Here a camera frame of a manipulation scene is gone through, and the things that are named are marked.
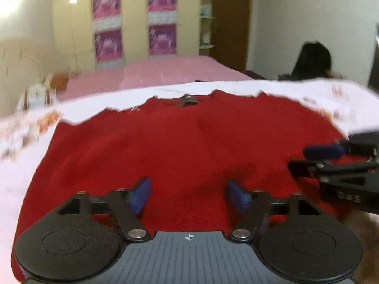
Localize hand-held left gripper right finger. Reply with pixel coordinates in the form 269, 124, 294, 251
226, 180, 322, 242

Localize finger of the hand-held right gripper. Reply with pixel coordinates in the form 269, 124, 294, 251
288, 159, 379, 184
305, 133, 379, 159

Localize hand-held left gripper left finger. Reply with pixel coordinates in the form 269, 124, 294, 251
53, 177, 152, 243

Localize red knitted sweater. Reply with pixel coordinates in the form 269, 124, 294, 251
11, 90, 360, 283

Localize white floral blanket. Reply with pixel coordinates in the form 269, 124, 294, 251
0, 78, 379, 284

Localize pink bed sheet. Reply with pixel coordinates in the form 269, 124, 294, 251
56, 55, 255, 101

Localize orange striped cushion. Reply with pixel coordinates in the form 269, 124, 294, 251
49, 72, 70, 91

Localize white brown patterned pillow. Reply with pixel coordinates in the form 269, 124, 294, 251
18, 83, 58, 110

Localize brown wooden door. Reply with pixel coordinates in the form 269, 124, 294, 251
212, 0, 252, 71

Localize cream corner shelf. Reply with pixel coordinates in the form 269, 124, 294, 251
198, 0, 215, 57

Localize cream wardrobe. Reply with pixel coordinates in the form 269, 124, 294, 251
52, 0, 215, 71

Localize cream arched headboard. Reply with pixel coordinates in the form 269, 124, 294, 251
0, 37, 45, 119

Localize pink wall poster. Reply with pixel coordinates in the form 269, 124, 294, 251
94, 30, 124, 67
147, 0, 178, 24
92, 0, 122, 30
149, 24, 178, 56

